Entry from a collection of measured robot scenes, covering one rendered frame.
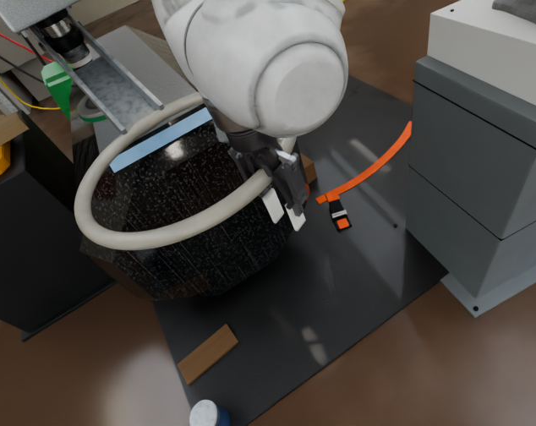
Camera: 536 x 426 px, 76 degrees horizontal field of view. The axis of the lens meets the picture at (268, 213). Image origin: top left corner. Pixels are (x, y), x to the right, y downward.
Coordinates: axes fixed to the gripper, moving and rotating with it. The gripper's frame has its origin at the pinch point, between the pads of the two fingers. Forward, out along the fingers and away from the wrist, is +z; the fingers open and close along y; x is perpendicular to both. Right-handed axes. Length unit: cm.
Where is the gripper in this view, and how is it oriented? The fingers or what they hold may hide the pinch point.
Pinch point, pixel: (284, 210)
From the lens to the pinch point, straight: 64.1
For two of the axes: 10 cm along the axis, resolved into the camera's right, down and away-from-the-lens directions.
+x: -5.7, 7.0, -4.2
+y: -7.6, -2.6, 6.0
